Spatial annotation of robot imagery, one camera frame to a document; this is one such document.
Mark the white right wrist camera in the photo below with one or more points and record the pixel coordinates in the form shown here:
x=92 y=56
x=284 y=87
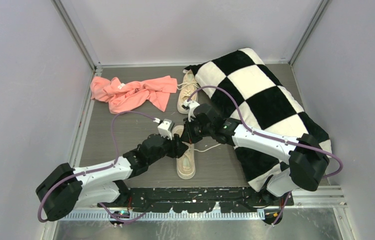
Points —
x=190 y=106

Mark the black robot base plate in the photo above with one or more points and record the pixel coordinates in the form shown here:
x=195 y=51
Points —
x=196 y=200

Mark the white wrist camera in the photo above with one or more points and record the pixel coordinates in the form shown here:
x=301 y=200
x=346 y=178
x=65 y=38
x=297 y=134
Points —
x=165 y=128
x=190 y=106

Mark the aluminium front rail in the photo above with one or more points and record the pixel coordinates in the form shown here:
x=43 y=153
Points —
x=325 y=197

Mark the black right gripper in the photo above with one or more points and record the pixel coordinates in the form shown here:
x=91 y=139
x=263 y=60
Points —
x=188 y=136

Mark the black white checkered pillow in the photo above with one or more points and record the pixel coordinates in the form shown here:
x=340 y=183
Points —
x=239 y=84

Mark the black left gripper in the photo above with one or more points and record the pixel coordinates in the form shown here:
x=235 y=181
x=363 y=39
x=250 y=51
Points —
x=177 y=147

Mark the pink cloth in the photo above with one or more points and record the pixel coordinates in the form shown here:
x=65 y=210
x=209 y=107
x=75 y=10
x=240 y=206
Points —
x=122 y=97

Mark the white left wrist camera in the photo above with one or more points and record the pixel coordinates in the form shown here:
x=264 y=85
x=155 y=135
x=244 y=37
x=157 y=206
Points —
x=165 y=128

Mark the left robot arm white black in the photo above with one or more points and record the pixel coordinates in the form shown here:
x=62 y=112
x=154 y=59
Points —
x=67 y=188

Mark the beige sneaker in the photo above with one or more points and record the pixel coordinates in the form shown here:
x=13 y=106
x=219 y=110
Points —
x=186 y=89
x=185 y=165

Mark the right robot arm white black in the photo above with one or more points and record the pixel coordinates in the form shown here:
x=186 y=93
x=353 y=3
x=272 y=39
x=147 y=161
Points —
x=306 y=163

